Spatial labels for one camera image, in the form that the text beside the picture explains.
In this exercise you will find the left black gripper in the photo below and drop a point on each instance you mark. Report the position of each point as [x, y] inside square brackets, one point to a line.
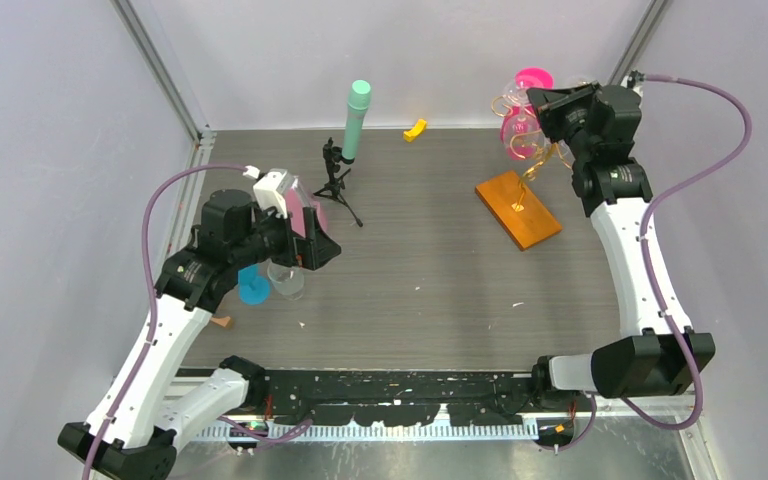
[308, 252]

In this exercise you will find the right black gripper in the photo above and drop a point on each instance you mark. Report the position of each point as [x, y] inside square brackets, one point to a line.
[551, 104]

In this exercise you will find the clear ribbed wine glass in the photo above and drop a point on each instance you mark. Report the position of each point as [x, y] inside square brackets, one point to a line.
[288, 282]

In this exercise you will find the blue wine glass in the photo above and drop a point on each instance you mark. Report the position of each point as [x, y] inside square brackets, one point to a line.
[253, 289]

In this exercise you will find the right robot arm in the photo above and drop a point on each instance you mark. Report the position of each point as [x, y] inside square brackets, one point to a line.
[658, 351]

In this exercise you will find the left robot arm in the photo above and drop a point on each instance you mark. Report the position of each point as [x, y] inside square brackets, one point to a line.
[131, 434]

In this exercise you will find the pink wine glass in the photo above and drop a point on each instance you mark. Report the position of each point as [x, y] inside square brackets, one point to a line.
[525, 146]

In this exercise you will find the gold wine glass rack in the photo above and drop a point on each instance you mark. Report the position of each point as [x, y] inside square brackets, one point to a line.
[551, 150]

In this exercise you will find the orange wooden rack base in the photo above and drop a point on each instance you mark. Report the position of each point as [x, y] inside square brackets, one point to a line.
[524, 218]

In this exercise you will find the smartphone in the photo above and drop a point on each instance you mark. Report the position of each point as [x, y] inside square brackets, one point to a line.
[306, 199]

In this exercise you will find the black tripod stand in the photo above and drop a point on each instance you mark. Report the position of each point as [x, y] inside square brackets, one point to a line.
[337, 168]

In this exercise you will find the yellow banana toy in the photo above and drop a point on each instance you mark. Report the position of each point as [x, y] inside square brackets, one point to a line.
[415, 131]

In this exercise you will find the green microphone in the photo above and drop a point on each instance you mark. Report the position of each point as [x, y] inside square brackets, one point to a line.
[358, 103]

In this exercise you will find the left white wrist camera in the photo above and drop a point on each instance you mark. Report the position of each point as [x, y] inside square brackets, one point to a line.
[277, 188]

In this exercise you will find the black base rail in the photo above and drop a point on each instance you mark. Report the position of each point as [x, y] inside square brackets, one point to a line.
[401, 398]

